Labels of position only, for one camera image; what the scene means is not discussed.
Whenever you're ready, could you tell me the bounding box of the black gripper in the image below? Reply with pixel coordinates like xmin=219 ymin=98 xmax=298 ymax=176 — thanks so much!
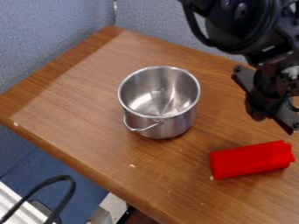
xmin=231 ymin=65 xmax=299 ymax=135

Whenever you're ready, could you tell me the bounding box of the black cable loop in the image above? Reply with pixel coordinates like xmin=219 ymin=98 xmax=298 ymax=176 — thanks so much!
xmin=0 ymin=174 xmax=78 ymax=224

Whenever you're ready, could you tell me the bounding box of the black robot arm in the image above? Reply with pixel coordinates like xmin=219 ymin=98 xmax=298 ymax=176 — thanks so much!
xmin=179 ymin=0 xmax=299 ymax=134

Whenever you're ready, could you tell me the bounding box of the red block object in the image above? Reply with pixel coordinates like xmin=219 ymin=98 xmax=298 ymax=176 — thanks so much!
xmin=210 ymin=140 xmax=295 ymax=179

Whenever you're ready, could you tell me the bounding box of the metal pot with handle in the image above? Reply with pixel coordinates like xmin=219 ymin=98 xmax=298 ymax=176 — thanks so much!
xmin=118 ymin=66 xmax=202 ymax=139

